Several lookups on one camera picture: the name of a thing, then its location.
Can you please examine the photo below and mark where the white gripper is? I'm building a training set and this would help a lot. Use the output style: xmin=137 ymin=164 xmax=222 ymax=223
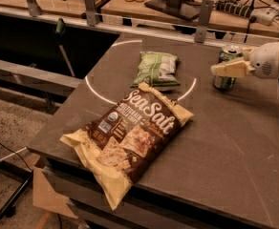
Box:
xmin=210 ymin=42 xmax=279 ymax=79

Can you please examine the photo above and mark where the green soda can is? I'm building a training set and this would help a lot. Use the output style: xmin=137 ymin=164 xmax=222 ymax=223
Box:
xmin=213 ymin=45 xmax=243 ymax=91

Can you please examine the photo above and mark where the white power adapter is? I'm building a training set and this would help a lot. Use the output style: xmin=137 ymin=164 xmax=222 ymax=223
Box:
xmin=250 ymin=9 xmax=279 ymax=26

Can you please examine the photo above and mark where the black power strip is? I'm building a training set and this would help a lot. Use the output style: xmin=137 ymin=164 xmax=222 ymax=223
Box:
xmin=216 ymin=0 xmax=253 ymax=18

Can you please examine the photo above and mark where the green snack bag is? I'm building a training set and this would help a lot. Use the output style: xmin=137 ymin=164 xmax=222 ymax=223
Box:
xmin=131 ymin=52 xmax=180 ymax=87

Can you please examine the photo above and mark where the black monitor stand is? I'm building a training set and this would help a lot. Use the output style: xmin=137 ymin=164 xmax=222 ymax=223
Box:
xmin=144 ymin=0 xmax=200 ymax=21

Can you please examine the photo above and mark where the brown sea salt chip bag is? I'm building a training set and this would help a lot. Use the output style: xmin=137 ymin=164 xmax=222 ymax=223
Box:
xmin=60 ymin=83 xmax=193 ymax=209

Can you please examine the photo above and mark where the black tripod leg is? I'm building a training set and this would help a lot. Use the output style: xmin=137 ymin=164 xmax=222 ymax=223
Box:
xmin=0 ymin=172 xmax=33 ymax=220

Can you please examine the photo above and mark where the grey metal bracket right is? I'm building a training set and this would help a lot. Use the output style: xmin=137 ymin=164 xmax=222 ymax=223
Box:
xmin=194 ymin=0 xmax=214 ymax=43

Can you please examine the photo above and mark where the grey metal bracket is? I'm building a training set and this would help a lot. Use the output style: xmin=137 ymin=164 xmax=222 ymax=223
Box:
xmin=194 ymin=0 xmax=214 ymax=43
xmin=26 ymin=0 xmax=42 ymax=17
xmin=84 ymin=0 xmax=98 ymax=27

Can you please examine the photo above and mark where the metal rail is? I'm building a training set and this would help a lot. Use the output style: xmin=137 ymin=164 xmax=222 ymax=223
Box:
xmin=0 ymin=6 xmax=271 ymax=48

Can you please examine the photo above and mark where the grey metal bracket middle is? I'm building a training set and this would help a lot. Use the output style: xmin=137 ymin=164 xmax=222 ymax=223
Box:
xmin=84 ymin=0 xmax=98 ymax=27

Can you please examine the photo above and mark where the green handled tool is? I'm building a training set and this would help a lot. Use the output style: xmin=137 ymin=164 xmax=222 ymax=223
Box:
xmin=54 ymin=17 xmax=76 ymax=78

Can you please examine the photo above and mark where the grey metal bracket left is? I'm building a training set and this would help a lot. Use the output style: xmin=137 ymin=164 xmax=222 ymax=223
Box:
xmin=26 ymin=0 xmax=42 ymax=17

